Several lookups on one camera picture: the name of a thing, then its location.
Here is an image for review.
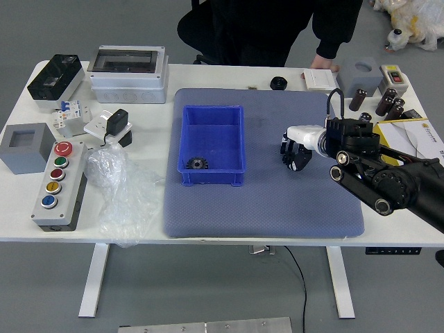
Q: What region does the black table control panel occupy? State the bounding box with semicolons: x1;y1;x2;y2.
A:
365;246;423;256

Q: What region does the silver metal plate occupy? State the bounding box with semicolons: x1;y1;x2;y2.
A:
117;316;293;333

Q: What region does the grey two-button switch box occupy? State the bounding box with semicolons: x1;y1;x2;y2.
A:
377;64;412;98

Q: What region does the black office chair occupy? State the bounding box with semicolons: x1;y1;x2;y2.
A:
176;0;226;66

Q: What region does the white orange circuit breaker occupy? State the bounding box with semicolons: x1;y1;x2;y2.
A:
51;109;72;132

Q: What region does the person's left hand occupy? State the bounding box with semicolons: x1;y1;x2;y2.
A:
309;55;340;73

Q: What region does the black floor cable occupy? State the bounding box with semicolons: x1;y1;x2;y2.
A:
284;246;309;333

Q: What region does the black-lidded white enclosure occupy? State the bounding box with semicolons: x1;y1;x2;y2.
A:
26;53;86;111

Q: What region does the small black gear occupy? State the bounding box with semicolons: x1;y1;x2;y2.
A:
280;149;296;168

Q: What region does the white table leg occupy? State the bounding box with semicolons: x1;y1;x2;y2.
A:
78;242;111;318
325;246;357;319

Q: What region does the big black gear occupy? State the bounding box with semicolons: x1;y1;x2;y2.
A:
186;156;210;171

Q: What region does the clear plastic bag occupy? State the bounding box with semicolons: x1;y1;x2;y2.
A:
83;144;166;248

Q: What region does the grey windowed distribution box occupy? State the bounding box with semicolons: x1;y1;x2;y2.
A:
88;44;170;104

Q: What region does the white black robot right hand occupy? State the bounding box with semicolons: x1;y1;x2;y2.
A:
280;124;327;173

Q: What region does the grey five-button control station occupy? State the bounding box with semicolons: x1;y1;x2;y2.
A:
30;140;89;232

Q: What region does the grey-blue mat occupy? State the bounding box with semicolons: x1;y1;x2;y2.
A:
162;87;366;239

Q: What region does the person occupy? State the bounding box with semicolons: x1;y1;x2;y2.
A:
176;0;365;67

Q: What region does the brown cylindrical capacitor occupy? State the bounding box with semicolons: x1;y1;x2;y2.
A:
349;88;369;112
384;98;406;121
375;87;398;117

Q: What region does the metal under-table bracket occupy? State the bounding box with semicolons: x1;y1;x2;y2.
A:
248;245;277;256

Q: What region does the grey block with round hole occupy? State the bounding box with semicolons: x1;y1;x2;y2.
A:
335;56;382;100

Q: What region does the white wall switch panel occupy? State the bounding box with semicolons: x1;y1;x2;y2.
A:
301;68;337;92

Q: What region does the black power adapter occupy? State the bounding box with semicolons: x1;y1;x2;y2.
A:
102;108;130;146

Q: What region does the white yellow plush toy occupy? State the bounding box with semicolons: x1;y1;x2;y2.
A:
369;0;444;53

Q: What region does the blue plastic box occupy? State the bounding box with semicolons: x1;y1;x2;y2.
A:
178;105;248;187

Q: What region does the white blue circuit breaker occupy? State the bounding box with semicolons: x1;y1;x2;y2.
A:
59;99;83;122

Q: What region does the grey cube with square hole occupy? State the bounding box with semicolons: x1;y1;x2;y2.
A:
0;122;49;176

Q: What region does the white wall socket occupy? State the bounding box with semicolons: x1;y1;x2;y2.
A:
83;110;133;144

